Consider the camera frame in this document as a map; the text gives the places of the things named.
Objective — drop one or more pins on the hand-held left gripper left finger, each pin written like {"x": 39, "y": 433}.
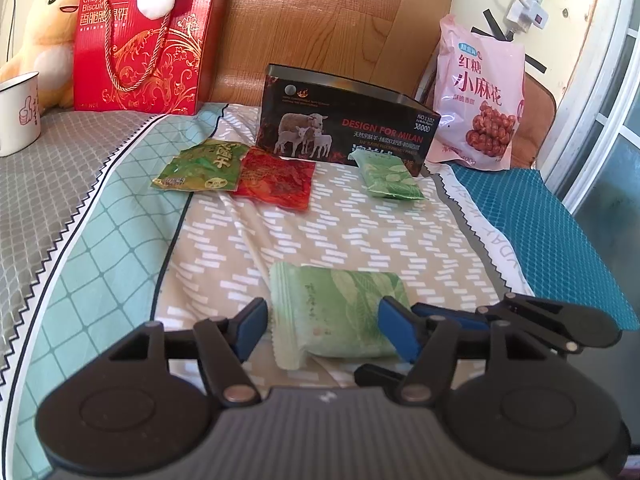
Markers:
{"x": 252, "y": 327}

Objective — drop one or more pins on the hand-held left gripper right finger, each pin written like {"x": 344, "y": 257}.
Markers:
{"x": 400, "y": 330}

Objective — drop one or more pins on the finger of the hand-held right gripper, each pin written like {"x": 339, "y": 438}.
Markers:
{"x": 465, "y": 317}
{"x": 380, "y": 375}

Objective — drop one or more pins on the light green snack packet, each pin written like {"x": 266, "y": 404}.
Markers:
{"x": 390, "y": 177}
{"x": 335, "y": 310}

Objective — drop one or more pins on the red snack packet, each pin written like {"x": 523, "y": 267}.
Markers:
{"x": 275, "y": 180}

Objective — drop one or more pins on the dark green snack packet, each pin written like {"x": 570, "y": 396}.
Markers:
{"x": 200, "y": 167}

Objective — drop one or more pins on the black printed box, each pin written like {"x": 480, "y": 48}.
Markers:
{"x": 375, "y": 135}

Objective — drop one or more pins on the patterned bedsheet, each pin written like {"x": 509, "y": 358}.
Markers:
{"x": 350, "y": 240}

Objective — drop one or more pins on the teal patterned mat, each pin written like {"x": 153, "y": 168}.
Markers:
{"x": 550, "y": 240}

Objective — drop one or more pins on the pink snack bag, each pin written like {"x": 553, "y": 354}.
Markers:
{"x": 475, "y": 80}

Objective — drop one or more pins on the black tape strip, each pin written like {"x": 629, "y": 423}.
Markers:
{"x": 535, "y": 64}
{"x": 497, "y": 24}

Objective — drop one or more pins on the red gift box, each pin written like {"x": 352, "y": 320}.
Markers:
{"x": 200, "y": 35}

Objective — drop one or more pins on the white enamel mug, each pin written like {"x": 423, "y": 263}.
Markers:
{"x": 17, "y": 120}

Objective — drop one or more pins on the wooden headboard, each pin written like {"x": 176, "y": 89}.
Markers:
{"x": 325, "y": 20}

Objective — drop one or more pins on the yellow duck plush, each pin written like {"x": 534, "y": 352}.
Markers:
{"x": 50, "y": 35}

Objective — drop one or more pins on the white window frame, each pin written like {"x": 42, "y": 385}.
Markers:
{"x": 595, "y": 85}

